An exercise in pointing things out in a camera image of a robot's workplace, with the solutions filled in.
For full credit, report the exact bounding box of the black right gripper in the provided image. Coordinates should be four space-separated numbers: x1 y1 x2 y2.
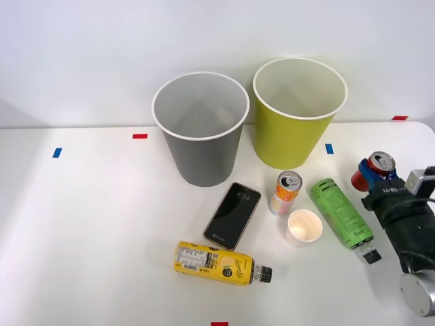
358 157 435 229

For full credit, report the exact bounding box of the red drink can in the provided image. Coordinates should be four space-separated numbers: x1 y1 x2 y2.
351 151 397 192

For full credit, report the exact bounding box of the green label plastic bottle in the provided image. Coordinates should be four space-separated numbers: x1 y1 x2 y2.
309 178 383 266

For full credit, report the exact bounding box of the white paper cup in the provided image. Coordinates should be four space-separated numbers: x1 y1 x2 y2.
284 209 324 249

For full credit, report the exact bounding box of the yellow-green plastic waste bin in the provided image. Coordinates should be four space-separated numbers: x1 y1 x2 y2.
251 57 349 170

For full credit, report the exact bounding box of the orange drink can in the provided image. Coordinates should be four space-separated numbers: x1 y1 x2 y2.
268 170 303 217

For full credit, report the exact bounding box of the black smartphone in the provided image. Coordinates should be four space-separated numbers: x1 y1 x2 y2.
203 181 262 252

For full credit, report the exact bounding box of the grey plastic waste bin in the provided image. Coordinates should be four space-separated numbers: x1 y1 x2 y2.
151 71 251 188

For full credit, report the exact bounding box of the yellow label plastic bottle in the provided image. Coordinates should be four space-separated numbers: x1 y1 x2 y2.
173 240 273 287

